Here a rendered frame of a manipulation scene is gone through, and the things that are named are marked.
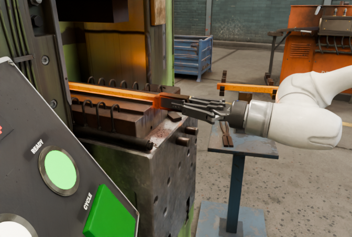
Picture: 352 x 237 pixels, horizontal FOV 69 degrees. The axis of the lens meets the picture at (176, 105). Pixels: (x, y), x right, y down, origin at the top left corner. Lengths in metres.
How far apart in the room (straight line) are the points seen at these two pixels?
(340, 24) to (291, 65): 0.79
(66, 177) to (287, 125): 0.48
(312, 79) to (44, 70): 0.65
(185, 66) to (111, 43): 3.57
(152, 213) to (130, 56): 0.58
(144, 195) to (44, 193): 0.46
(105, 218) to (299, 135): 0.46
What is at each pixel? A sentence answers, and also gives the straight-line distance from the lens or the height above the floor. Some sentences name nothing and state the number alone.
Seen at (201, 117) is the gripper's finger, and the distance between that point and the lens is 0.66.
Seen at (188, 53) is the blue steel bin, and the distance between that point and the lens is 4.52.
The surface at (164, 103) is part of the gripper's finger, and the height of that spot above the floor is 1.00.
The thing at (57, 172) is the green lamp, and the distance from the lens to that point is 0.30.
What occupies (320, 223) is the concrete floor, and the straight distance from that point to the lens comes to 1.96.
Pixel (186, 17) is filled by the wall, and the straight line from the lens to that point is 9.06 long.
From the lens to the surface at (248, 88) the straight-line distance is 1.11.
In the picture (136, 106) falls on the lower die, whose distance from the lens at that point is 0.73.
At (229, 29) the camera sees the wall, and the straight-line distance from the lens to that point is 8.53.
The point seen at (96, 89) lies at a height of 1.01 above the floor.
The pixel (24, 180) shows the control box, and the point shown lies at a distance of 0.27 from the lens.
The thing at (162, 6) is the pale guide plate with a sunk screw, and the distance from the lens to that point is 1.03.
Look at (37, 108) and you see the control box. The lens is 0.34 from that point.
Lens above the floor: 1.25
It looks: 21 degrees down
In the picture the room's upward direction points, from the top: straight up
